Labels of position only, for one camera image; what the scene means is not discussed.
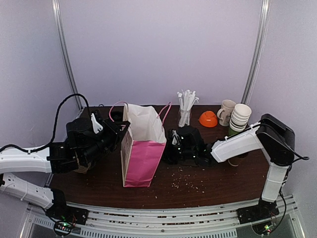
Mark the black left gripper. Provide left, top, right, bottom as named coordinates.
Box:
left=80, top=117, right=130, bottom=165

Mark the stack of black cup lids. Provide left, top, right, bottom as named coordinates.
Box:
left=110, top=111, right=123, bottom=122

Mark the pink and white paper bag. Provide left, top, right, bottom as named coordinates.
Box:
left=115, top=101, right=171, bottom=188

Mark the single brown paper cup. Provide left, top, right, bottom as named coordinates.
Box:
left=228, top=153, right=248, bottom=167

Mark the stack of paper cups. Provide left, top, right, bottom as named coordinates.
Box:
left=228, top=104, right=252, bottom=136

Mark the stack of cardboard cup carriers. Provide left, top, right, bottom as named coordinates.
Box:
left=74, top=160, right=91, bottom=174

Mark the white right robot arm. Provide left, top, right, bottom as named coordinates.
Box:
left=162, top=114, right=295, bottom=224

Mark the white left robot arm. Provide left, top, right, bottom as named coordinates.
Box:
left=0, top=115, right=130, bottom=225

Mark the orange bowl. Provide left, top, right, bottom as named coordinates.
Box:
left=199, top=111, right=218, bottom=128

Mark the glass jar of straws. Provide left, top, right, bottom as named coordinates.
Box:
left=177, top=89, right=199, bottom=127

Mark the beige ceramic mug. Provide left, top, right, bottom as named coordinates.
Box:
left=216, top=99, right=236, bottom=126

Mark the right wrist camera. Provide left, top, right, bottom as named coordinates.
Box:
left=172, top=129, right=181, bottom=145

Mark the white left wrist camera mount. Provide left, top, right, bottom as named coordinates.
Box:
left=90, top=110, right=103, bottom=134

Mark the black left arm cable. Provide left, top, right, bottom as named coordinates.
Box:
left=0, top=93, right=89, bottom=154

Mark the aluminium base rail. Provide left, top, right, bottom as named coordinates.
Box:
left=18, top=195, right=309, bottom=238

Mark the right aluminium frame post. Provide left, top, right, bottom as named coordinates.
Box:
left=241, top=0, right=271, bottom=105

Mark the aluminium frame post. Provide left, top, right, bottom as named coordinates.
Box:
left=241, top=0, right=271, bottom=105
left=52, top=0, right=82, bottom=111

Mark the left aluminium frame post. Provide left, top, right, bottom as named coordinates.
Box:
left=52, top=0, right=82, bottom=111

